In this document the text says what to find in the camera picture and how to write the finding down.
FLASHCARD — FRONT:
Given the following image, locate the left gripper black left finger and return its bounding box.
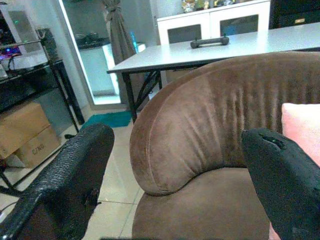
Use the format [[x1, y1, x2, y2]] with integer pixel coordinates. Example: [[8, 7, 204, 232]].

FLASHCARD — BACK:
[[0, 122, 115, 240]]

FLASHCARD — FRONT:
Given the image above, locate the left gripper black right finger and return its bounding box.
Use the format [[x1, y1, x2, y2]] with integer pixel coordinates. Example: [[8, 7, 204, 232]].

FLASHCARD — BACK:
[[241, 127, 320, 240]]

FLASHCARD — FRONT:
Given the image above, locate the teal floor mat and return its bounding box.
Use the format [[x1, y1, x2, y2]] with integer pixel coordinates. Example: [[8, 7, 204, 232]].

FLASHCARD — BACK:
[[81, 111, 133, 130]]

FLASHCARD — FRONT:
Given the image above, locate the pink plush pillow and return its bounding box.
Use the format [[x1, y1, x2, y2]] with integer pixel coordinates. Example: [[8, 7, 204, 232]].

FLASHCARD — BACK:
[[268, 102, 320, 240]]

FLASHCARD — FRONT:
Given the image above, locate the round brown velvet sofa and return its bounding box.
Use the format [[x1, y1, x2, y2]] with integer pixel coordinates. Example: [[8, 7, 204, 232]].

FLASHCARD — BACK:
[[129, 51, 320, 240]]

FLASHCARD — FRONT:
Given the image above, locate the cardboard box with black print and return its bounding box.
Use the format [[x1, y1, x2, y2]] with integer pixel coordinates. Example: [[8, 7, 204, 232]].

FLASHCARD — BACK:
[[14, 124, 62, 169]]

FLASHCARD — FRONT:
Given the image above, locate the large plain cardboard box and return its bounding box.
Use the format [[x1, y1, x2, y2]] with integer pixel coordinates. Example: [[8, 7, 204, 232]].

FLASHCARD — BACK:
[[0, 102, 52, 160]]

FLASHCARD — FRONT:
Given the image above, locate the white framed glass door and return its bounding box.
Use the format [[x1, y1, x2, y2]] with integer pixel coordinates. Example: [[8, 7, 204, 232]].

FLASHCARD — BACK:
[[57, 0, 156, 111]]

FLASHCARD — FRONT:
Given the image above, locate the grey brown tied curtain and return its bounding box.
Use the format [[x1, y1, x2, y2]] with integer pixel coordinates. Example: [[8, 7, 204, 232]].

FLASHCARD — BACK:
[[101, 0, 151, 111]]

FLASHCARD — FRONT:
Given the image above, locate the white computer case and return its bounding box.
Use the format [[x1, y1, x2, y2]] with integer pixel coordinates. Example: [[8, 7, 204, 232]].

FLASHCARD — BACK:
[[7, 4, 35, 55]]

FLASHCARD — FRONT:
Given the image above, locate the white folding table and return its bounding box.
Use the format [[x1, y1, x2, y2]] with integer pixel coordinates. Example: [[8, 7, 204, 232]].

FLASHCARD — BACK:
[[106, 21, 320, 124]]

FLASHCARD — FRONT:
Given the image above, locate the black handheld controller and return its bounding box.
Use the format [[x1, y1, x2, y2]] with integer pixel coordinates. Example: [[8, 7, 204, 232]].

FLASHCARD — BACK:
[[190, 34, 230, 49]]

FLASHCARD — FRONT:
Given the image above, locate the black screen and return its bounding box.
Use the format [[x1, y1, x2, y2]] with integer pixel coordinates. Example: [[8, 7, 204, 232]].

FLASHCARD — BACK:
[[268, 0, 320, 30]]

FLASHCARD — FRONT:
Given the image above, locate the white cabinet with glass doors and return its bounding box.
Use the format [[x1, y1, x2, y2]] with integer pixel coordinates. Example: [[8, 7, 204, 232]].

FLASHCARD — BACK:
[[156, 0, 272, 46]]

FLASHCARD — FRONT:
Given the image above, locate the colourful ornament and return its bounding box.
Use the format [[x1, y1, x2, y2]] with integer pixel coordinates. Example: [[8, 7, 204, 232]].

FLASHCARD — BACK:
[[181, 0, 198, 13]]

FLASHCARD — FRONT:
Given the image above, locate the black frame glass desk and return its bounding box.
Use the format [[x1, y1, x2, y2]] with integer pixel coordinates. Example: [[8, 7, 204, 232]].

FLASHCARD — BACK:
[[0, 58, 86, 198]]

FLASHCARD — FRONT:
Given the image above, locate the black wrapped post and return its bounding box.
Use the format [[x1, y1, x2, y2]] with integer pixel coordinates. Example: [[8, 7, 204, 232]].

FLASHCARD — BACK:
[[36, 28, 59, 62]]

